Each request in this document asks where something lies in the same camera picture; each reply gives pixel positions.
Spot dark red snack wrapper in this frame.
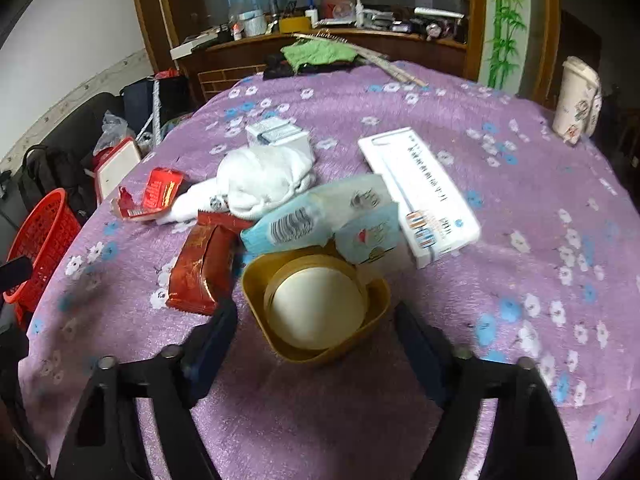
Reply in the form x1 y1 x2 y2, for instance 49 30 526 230
166 211 254 316

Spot long white medicine box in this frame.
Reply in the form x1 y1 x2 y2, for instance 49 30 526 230
358 127 480 269

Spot yellow bowl with white lid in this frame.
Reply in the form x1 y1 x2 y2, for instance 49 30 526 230
241 243 390 366

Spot red torn candy wrapper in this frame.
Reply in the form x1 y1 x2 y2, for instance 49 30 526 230
112 168 186 222

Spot white cloth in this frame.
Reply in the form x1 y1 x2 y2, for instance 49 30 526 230
156 145 314 226

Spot light blue barcode packet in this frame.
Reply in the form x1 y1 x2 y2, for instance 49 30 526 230
241 174 394 255

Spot small white medicine box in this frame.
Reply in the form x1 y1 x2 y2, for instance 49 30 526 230
245 116 316 162

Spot teal cartoon tissue pack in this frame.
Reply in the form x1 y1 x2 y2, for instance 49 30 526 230
334 202 408 264

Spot red plastic basket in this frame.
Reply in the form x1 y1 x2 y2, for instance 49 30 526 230
3 188 80 330

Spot red rimmed white container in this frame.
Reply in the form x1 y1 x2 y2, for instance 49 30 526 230
94 136 141 204

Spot black backpack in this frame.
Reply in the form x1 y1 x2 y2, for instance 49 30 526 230
17 144 96 226

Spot clear plastic bag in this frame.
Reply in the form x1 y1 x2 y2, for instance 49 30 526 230
92 110 136 156

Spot purple floral tablecloth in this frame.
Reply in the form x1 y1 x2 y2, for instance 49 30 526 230
18 65 639 479

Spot white patterned paper cup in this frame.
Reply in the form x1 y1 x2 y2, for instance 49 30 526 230
552 56 602 145

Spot wooden brick counter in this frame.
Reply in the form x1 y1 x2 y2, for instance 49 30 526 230
178 28 466 104

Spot rolled paper sticks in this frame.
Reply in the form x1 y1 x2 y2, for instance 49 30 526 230
292 32 427 88

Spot black garment on table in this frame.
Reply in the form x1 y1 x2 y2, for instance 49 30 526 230
262 53 364 80

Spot green cloth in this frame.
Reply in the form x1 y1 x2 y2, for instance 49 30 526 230
281 40 358 70

